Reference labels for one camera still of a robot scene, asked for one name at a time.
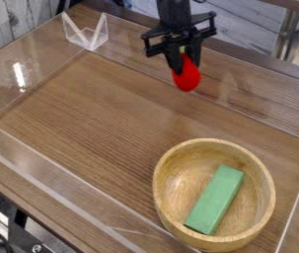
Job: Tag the black table leg bracket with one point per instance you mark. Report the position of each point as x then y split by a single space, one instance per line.
21 240

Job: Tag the green rectangular block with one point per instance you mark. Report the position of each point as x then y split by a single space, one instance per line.
213 201

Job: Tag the wooden bowl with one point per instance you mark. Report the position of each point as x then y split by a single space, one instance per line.
180 177

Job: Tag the metal stand in background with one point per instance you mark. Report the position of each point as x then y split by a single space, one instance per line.
287 41

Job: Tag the clear acrylic corner bracket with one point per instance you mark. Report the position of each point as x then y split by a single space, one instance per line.
87 38

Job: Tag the red plush fruit green stem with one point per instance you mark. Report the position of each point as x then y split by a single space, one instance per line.
188 78

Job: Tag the clear acrylic tray walls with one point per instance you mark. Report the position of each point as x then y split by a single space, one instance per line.
88 117

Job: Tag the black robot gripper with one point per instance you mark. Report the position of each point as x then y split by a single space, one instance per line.
179 28

